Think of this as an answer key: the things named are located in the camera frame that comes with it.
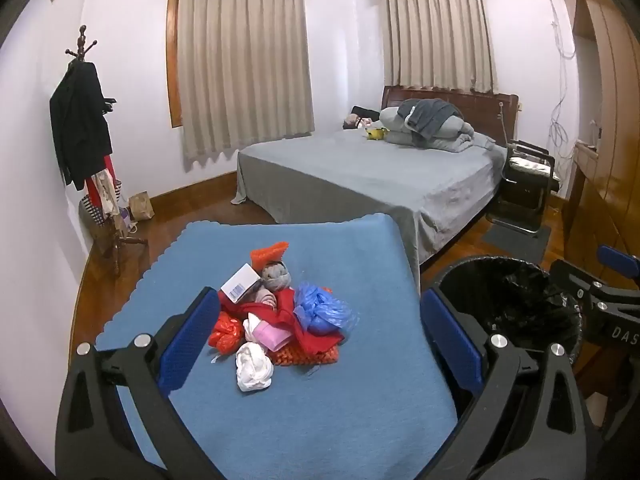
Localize blue plastic bag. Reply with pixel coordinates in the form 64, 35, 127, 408
292, 282, 360, 335

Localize folded grey blanket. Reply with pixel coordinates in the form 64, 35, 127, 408
425, 120, 496, 153

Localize narrow beige curtain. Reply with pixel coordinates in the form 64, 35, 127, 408
385, 0, 497, 93

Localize wooden coat rack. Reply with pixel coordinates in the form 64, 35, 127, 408
64, 25, 148, 276

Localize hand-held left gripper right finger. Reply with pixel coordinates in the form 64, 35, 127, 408
420, 287, 601, 480

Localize red garment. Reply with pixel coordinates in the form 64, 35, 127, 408
85, 155, 121, 216

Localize cream cloth bag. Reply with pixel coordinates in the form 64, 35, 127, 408
92, 170, 121, 216

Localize light grey pillow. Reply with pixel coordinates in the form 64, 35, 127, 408
379, 106, 418, 145

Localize white wall cables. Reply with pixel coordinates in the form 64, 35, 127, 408
547, 0, 576, 186

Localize striped tote bag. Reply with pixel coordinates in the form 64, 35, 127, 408
79, 180, 123, 226

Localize large orange foam net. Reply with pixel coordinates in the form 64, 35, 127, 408
267, 342, 341, 368

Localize red cloth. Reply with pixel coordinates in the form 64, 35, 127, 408
220, 287, 346, 356

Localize grey knotted sock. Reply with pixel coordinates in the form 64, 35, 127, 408
262, 260, 293, 292

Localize wooden wardrobe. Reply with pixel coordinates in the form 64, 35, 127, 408
560, 0, 640, 266

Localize black lined trash bin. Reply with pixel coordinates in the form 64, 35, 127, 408
431, 255, 586, 391

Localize red plastic bag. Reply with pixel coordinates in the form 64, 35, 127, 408
207, 310, 247, 355

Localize black folding chair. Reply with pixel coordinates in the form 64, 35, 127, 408
487, 140, 560, 236

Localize grey floor mat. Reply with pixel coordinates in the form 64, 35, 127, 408
481, 222, 552, 266

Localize brown paper bag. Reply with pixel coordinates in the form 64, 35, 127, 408
128, 191, 155, 223

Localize blue table cloth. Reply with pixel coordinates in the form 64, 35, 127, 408
95, 214, 458, 480

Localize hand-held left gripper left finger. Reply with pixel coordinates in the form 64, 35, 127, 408
55, 286, 223, 480

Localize bed with grey sheet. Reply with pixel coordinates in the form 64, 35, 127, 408
231, 127, 508, 286

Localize pile of grey bedding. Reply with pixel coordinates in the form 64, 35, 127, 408
381, 85, 518, 146

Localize white barcode box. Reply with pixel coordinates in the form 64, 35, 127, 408
220, 262, 262, 305

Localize small orange foam net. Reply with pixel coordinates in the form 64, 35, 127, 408
250, 241, 291, 271

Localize wide beige curtain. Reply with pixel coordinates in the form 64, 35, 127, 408
177, 0, 317, 163

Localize dark grey garment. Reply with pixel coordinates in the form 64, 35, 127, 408
404, 99, 463, 141

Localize black jacket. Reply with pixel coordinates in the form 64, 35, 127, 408
49, 61, 113, 191

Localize white cloth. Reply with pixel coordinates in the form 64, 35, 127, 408
235, 314, 275, 393

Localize pink packet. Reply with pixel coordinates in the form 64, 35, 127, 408
252, 321, 293, 353

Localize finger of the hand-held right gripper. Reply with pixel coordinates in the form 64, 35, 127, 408
597, 245, 640, 283
549, 258, 608, 311

